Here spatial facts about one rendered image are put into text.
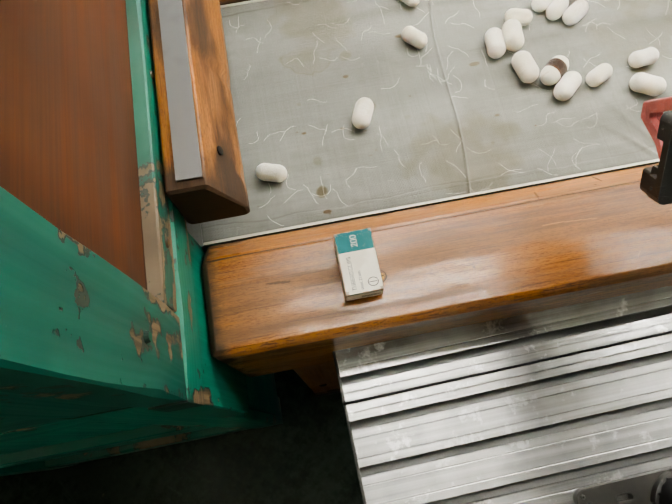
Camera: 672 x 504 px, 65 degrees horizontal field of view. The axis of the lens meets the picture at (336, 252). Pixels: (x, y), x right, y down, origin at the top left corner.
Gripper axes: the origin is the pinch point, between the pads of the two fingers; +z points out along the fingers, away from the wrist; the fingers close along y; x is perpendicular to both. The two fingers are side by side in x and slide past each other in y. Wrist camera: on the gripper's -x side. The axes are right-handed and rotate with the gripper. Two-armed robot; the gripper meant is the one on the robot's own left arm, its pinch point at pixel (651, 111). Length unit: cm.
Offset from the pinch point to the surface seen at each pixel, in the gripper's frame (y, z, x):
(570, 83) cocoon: -0.6, 14.1, 1.1
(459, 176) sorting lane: 13.1, 9.8, 7.4
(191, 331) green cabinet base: 40.4, -4.7, 9.7
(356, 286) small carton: 26.3, -1.3, 10.8
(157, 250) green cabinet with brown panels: 40.7, -4.6, 1.8
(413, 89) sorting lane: 15.3, 18.6, 0.1
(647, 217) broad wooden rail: -2.5, 1.3, 11.2
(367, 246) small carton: 24.6, 1.4, 8.5
